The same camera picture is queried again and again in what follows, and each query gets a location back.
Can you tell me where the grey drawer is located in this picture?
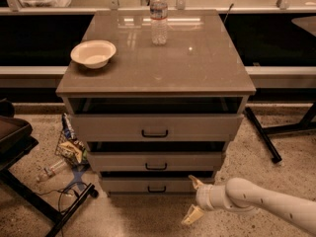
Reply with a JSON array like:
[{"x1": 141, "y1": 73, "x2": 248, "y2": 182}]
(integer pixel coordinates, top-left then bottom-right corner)
[
  {"x1": 99, "y1": 177, "x2": 196, "y2": 195},
  {"x1": 71, "y1": 115, "x2": 243, "y2": 142},
  {"x1": 88, "y1": 152, "x2": 222, "y2": 172}
]

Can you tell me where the black cable on floor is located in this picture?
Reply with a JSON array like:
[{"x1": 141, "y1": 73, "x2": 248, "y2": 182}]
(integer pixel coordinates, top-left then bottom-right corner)
[{"x1": 34, "y1": 181, "x2": 90, "y2": 237}]

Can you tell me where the wire basket with snacks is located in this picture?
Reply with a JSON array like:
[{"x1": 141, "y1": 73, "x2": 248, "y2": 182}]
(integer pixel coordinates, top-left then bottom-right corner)
[{"x1": 57, "y1": 113, "x2": 89, "y2": 166}]

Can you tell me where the grey drawer cabinet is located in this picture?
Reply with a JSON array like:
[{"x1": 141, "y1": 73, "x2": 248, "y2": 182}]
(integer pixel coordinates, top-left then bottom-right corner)
[{"x1": 56, "y1": 10, "x2": 255, "y2": 183}]

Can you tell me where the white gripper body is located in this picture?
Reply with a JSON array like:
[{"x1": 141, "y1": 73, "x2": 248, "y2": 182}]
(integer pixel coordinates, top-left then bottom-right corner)
[{"x1": 196, "y1": 184, "x2": 229, "y2": 212}]

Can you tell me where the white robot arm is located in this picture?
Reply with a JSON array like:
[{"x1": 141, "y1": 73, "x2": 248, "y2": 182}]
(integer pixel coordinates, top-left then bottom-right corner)
[{"x1": 182, "y1": 175, "x2": 316, "y2": 237}]

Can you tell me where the black table frame right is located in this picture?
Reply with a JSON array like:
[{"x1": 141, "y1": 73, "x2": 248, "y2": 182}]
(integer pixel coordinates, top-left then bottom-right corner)
[{"x1": 244, "y1": 103, "x2": 316, "y2": 164}]

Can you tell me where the empty bottle on floor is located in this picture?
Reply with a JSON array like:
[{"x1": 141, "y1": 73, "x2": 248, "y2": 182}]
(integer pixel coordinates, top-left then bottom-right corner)
[{"x1": 36, "y1": 159, "x2": 68, "y2": 183}]

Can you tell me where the blue tape cross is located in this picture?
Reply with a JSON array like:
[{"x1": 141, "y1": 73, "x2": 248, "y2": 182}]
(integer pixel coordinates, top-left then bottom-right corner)
[{"x1": 63, "y1": 165, "x2": 89, "y2": 194}]

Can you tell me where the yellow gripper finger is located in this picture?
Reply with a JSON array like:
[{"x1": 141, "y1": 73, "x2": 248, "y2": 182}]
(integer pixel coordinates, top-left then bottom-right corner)
[
  {"x1": 182, "y1": 204, "x2": 204, "y2": 225},
  {"x1": 189, "y1": 175, "x2": 203, "y2": 190}
]

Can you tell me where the white paper bowl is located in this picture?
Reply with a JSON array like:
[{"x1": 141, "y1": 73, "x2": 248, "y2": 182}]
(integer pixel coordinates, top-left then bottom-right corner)
[{"x1": 70, "y1": 40, "x2": 117, "y2": 69}]

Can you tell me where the clear plastic water bottle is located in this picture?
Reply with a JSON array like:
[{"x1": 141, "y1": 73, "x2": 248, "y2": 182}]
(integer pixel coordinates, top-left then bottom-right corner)
[{"x1": 150, "y1": 0, "x2": 168, "y2": 45}]

